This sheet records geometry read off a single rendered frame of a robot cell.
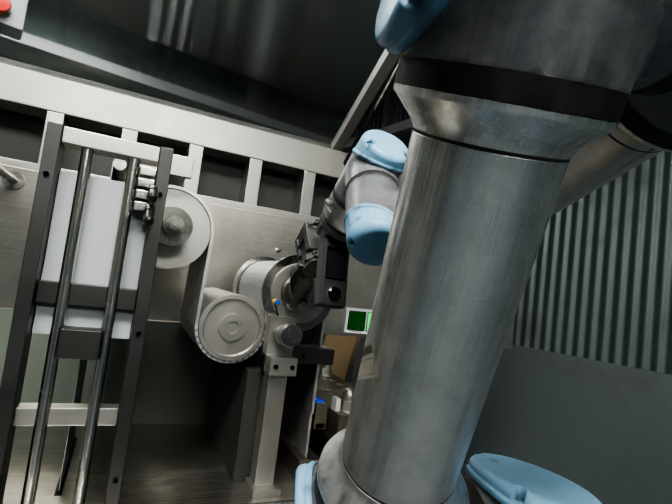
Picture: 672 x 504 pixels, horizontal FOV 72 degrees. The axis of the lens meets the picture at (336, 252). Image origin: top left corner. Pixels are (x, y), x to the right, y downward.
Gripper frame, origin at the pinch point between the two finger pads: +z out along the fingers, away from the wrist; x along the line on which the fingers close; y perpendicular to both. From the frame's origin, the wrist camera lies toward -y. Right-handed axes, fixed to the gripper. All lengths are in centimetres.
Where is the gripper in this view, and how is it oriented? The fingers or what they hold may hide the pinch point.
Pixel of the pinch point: (301, 303)
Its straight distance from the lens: 85.3
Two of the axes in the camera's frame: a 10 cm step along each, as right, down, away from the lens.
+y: -1.7, -7.5, 6.4
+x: -9.0, -1.4, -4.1
